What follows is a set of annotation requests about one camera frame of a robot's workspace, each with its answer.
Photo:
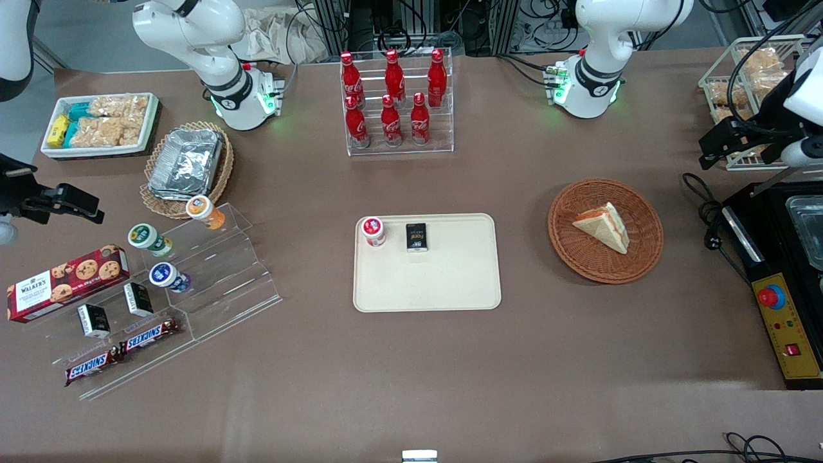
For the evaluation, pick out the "red Walkers cookie box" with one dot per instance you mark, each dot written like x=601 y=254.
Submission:
x=64 y=283

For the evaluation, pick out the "red cola bottle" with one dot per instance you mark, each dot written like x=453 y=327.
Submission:
x=391 y=125
x=437 y=77
x=394 y=76
x=350 y=77
x=420 y=123
x=357 y=125

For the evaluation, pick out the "clear acrylic bottle rack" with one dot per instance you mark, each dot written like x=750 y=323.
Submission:
x=402 y=149

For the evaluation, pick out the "Snickers chocolate bar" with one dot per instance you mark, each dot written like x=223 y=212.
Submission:
x=148 y=335
x=90 y=366

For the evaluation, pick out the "teal snack packet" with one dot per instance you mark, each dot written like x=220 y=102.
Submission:
x=80 y=111
x=71 y=134

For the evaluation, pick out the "white rectangular snack bin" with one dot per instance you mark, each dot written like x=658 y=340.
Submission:
x=151 y=125

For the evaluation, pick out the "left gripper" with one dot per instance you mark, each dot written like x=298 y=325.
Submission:
x=767 y=116

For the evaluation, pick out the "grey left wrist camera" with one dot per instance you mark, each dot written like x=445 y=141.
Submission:
x=804 y=154

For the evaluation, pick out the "bagged pastry snack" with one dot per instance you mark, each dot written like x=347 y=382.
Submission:
x=762 y=59
x=768 y=82
x=726 y=95

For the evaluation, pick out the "small black box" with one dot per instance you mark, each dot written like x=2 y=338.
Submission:
x=94 y=320
x=416 y=236
x=138 y=299

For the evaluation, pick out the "clear plastic container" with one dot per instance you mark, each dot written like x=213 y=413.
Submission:
x=809 y=231

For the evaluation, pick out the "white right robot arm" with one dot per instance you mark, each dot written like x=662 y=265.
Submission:
x=212 y=58

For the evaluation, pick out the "green lid yogurt cup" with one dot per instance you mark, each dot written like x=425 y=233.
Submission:
x=143 y=236

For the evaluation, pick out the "clear acrylic stepped shelf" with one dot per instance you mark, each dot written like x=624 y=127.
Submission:
x=225 y=276

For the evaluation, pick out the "brown round wicker basket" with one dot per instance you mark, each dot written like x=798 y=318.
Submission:
x=578 y=254

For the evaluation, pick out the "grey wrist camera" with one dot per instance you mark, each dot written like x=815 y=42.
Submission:
x=6 y=231
x=804 y=154

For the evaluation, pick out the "beige plastic tray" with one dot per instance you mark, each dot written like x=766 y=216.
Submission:
x=443 y=280

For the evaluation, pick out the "beige cloth bag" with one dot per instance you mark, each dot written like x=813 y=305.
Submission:
x=270 y=35

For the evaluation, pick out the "black appliance with yellow panel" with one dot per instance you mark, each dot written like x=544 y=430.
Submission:
x=746 y=244

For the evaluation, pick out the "light woven flat basket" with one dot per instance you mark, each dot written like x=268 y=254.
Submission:
x=157 y=204

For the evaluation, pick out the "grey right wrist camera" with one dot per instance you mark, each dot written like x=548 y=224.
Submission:
x=6 y=231

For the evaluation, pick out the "yellow snack packet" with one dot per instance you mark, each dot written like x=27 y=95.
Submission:
x=58 y=130

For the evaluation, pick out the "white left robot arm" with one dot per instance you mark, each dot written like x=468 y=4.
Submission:
x=595 y=58

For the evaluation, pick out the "small silver device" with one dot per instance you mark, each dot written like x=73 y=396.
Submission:
x=419 y=456

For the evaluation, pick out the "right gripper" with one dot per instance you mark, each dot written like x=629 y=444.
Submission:
x=18 y=193

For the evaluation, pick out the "clear rice cracker bag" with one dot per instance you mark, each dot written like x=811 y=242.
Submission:
x=106 y=132
x=122 y=106

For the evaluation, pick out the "orange lid yogurt cup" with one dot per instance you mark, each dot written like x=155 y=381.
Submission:
x=200 y=208

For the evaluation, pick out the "triangular sandwich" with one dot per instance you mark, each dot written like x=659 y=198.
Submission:
x=604 y=226

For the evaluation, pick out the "grey metal bar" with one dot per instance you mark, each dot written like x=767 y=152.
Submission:
x=768 y=183

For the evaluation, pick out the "aluminium foil container stack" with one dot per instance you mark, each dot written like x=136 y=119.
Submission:
x=186 y=161

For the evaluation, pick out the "red emergency stop button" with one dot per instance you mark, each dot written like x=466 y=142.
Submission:
x=771 y=296

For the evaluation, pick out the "red lid yogurt cup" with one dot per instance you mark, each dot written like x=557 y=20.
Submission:
x=373 y=230

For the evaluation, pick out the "blue lid yogurt cup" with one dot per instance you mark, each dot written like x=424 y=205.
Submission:
x=164 y=275

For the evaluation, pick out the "aluminium frame rack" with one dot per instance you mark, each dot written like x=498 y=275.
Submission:
x=360 y=22

